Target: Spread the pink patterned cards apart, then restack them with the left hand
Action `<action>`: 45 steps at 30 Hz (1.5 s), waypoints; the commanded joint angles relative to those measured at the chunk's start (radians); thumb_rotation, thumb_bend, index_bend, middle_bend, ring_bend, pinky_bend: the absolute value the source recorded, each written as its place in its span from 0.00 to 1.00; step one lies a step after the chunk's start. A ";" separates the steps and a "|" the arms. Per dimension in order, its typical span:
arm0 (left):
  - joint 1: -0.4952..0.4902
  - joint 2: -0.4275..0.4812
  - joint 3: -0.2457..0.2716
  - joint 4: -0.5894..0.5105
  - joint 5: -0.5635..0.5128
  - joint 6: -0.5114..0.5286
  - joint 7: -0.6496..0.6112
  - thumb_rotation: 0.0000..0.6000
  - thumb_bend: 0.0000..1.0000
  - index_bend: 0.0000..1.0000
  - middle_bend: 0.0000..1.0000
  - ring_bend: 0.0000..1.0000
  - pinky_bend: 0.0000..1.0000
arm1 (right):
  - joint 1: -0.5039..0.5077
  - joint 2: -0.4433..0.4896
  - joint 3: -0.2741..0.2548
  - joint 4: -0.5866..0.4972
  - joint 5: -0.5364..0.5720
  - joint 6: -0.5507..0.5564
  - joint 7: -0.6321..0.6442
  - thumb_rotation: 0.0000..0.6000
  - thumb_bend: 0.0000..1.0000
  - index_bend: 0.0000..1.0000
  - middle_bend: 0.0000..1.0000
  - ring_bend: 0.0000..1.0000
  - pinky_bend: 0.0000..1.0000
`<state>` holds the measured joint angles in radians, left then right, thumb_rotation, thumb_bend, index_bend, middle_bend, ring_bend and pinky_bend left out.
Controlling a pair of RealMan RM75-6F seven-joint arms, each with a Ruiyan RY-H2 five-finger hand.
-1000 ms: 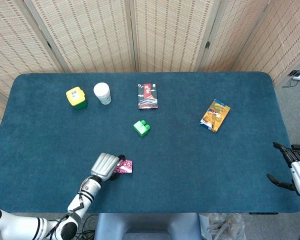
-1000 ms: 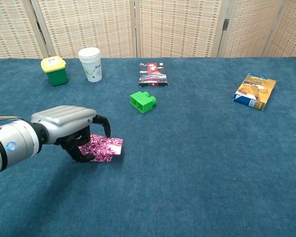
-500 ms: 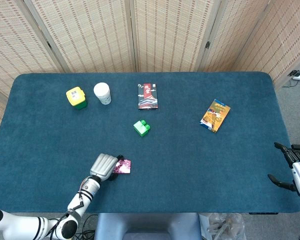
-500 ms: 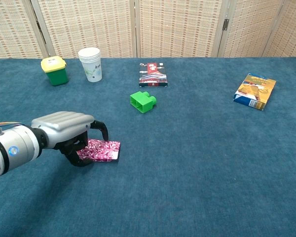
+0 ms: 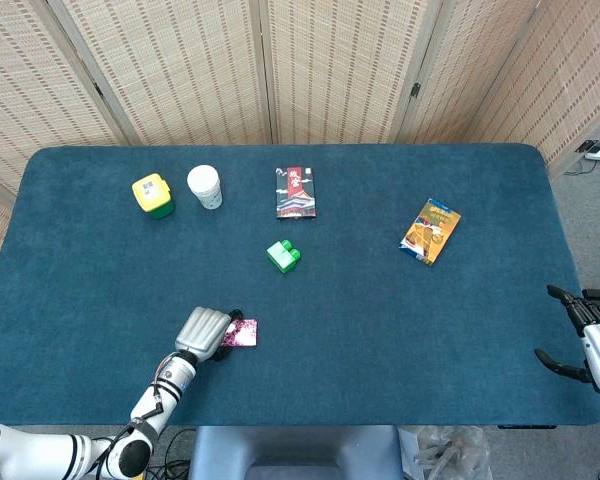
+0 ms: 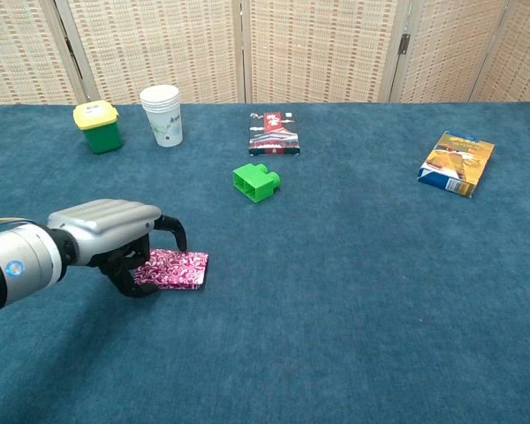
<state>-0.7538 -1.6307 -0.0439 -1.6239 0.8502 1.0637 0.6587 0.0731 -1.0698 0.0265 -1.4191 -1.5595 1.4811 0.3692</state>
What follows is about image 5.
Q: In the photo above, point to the black screen hinge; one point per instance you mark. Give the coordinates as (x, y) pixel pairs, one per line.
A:
(98, 90)
(415, 90)

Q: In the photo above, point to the orange snack box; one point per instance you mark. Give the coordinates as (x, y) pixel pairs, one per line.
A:
(430, 232)

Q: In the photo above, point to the clear plastic bag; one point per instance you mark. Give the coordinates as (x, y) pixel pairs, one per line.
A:
(445, 450)

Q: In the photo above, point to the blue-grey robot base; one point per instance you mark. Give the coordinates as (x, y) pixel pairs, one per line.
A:
(295, 450)

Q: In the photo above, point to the green bin with yellow lid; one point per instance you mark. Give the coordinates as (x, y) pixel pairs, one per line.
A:
(152, 192)

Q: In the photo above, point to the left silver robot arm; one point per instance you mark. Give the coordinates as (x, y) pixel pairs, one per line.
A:
(160, 395)

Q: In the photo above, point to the white paper cups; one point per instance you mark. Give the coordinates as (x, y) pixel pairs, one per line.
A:
(205, 187)

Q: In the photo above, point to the pink patterned packet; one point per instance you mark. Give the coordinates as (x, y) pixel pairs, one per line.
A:
(245, 335)

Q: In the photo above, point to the black power adapter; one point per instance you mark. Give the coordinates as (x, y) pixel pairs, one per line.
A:
(586, 146)

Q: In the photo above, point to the red dark snack box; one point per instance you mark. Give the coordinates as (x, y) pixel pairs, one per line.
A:
(295, 195)

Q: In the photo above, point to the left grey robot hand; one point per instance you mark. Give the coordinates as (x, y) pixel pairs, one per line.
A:
(202, 330)

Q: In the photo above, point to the blue felt table cloth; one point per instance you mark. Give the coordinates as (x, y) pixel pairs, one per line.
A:
(380, 325)

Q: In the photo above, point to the green toy brick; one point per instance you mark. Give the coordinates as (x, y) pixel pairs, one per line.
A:
(282, 257)

